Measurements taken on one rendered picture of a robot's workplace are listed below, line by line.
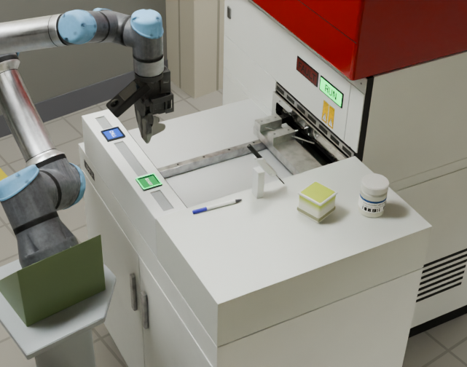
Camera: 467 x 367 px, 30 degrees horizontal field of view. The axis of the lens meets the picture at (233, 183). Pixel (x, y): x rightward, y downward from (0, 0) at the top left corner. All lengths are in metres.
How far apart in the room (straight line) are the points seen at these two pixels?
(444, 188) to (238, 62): 0.82
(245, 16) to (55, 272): 1.18
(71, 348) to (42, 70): 2.20
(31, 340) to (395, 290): 0.95
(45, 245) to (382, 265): 0.85
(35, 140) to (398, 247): 0.98
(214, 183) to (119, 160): 0.31
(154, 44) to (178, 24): 2.37
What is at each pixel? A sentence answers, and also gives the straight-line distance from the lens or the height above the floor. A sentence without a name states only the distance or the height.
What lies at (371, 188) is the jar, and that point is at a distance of 2.21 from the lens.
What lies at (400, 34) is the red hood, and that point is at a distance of 2.35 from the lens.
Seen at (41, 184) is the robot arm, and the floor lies 1.08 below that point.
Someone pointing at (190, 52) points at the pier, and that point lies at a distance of 4.44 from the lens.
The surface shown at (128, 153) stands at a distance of 2.48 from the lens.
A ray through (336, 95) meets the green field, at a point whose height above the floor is 1.10.
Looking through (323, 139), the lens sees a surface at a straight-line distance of 2.59.
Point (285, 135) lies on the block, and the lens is 2.65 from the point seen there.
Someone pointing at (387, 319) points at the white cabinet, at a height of 0.67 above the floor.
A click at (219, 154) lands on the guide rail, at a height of 0.85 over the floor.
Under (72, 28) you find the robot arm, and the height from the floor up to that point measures 1.47.
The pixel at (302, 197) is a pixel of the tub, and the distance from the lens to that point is 2.21.
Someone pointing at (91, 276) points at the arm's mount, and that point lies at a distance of 2.19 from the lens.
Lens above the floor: 2.38
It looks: 37 degrees down
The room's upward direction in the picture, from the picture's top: 2 degrees clockwise
